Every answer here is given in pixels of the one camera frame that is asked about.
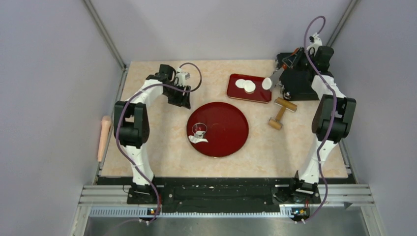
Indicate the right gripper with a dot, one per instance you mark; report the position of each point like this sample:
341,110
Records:
292,61

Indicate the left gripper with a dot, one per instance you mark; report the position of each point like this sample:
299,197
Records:
182,100

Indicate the cut round white wrapper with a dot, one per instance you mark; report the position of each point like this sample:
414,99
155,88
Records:
267,83

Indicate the metal ring cutter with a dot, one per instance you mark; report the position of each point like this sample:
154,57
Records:
199,128

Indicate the round red tray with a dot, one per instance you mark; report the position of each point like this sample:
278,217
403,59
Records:
227,132

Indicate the wooden roller tool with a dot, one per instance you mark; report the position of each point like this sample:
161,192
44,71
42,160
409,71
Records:
284,106

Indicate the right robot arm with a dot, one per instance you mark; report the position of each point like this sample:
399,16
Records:
331,123

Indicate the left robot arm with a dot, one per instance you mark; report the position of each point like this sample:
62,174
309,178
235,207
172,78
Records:
131,122

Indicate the white dough scrap strip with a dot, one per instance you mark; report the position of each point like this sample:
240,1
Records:
195,140

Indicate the black case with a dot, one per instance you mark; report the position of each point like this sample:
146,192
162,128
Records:
296,86

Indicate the left white wrapper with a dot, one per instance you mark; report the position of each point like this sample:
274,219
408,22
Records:
240,83

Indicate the rectangular red tray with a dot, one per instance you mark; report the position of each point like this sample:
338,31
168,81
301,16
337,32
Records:
259,95

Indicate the beige wooden rolling pin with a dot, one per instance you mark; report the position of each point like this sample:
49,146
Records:
104,133

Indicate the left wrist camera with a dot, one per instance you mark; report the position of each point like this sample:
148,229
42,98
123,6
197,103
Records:
181,77

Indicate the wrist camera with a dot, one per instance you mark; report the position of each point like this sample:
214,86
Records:
315,41
181,77

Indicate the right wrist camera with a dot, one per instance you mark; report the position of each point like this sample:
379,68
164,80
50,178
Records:
315,41

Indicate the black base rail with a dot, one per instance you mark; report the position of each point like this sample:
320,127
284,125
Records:
207,195

